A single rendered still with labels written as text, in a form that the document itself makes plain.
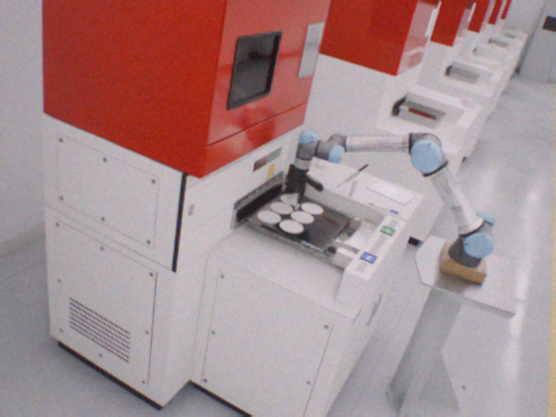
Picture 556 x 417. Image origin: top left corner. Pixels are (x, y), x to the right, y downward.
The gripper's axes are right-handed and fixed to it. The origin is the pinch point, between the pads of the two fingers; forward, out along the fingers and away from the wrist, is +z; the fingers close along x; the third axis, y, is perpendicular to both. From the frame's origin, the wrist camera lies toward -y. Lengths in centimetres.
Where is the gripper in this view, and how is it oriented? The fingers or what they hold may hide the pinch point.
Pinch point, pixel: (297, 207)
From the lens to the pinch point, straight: 231.4
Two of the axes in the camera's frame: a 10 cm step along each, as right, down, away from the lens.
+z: -1.8, 8.6, 4.7
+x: 0.6, 4.9, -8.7
